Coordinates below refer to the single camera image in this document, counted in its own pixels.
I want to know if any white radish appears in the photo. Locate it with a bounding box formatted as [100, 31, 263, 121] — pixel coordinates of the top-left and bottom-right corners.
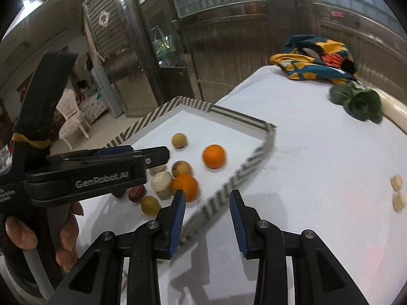
[380, 89, 407, 132]

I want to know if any striped-rim white tray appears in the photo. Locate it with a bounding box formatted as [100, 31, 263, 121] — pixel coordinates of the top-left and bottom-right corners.
[103, 96, 277, 245]

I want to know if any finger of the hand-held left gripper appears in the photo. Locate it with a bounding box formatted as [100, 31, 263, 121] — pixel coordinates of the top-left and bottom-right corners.
[97, 145, 134, 155]
[46, 146, 170, 174]

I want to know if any white chair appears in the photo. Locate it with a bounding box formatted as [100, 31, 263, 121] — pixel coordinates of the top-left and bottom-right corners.
[57, 87, 93, 150]

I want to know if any green bok choy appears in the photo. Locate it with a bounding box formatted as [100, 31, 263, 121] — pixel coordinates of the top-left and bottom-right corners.
[329, 83, 384, 124]

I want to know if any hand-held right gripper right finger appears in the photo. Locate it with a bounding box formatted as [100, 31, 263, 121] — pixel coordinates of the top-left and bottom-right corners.
[229, 190, 371, 305]

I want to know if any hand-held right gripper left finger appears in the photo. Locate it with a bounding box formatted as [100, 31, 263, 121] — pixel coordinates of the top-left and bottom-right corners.
[46, 189, 186, 305]

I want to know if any yellow rubber band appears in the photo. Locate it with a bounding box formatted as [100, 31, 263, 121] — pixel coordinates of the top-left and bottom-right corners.
[11, 133, 51, 149]

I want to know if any orange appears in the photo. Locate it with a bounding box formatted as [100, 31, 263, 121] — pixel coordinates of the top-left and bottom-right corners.
[172, 174, 199, 202]
[202, 144, 227, 170]

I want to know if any stainless glass-door cabinet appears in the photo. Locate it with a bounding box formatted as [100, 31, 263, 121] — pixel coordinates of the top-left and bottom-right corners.
[134, 0, 198, 70]

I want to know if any white tablecloth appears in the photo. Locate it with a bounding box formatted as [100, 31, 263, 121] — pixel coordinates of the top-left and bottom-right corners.
[76, 65, 407, 305]

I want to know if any colourful patterned cloth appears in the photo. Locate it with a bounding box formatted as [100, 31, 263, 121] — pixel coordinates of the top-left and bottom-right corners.
[270, 35, 358, 85]

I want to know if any person's left hand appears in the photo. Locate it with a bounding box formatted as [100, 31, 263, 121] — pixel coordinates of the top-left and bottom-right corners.
[5, 202, 84, 273]

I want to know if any brown longan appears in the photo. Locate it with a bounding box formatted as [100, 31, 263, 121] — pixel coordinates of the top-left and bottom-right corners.
[172, 132, 188, 149]
[172, 161, 193, 178]
[140, 196, 161, 216]

